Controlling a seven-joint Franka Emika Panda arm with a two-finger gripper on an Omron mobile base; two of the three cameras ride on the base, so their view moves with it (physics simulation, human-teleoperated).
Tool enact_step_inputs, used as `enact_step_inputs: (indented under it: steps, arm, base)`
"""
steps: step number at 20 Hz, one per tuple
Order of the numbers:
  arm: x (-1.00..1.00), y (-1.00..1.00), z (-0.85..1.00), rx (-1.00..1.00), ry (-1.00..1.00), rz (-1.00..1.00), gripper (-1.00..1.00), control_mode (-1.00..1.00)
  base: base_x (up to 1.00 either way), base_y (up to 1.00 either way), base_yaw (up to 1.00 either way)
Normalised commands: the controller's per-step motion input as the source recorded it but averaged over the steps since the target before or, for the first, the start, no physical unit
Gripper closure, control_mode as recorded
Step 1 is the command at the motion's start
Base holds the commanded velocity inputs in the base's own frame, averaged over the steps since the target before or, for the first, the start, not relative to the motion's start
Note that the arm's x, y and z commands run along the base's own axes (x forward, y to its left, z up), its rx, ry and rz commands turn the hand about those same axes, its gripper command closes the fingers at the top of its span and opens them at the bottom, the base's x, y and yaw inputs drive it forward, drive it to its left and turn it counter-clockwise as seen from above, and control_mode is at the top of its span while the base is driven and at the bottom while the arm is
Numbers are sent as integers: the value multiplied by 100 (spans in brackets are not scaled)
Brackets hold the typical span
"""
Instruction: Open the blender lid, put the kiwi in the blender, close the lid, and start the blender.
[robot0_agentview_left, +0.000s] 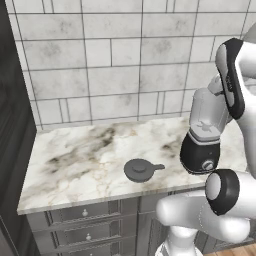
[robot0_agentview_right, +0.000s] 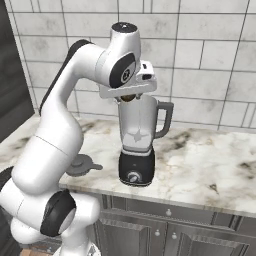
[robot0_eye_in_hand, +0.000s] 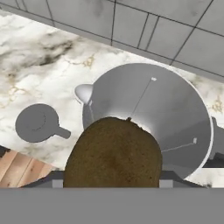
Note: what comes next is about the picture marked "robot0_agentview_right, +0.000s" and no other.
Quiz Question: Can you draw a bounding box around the grey blender lid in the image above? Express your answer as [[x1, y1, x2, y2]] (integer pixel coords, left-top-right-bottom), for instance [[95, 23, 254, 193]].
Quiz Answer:
[[65, 153, 104, 178]]

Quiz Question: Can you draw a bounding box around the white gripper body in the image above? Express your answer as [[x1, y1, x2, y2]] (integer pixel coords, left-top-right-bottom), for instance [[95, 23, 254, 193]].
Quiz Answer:
[[98, 79, 158, 100]]

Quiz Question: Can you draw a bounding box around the grey drawer front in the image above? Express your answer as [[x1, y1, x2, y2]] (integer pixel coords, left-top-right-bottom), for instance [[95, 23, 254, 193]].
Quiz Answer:
[[238, 216, 256, 237], [125, 197, 215, 225]]

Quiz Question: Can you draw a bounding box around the dark grey tall cabinet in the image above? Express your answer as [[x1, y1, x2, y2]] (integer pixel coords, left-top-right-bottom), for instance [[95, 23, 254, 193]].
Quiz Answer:
[[0, 0, 36, 144]]

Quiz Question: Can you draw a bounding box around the grey cupboard door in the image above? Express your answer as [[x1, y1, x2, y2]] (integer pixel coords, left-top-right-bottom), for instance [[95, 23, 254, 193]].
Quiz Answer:
[[95, 217, 168, 256], [165, 222, 256, 256]]

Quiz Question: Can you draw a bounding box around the brown kiwi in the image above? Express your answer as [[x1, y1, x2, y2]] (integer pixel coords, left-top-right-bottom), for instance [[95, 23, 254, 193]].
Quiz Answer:
[[120, 94, 137, 102]]

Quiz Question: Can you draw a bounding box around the blender with black base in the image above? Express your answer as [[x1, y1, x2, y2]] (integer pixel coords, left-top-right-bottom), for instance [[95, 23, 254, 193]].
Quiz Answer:
[[117, 94, 175, 188]]

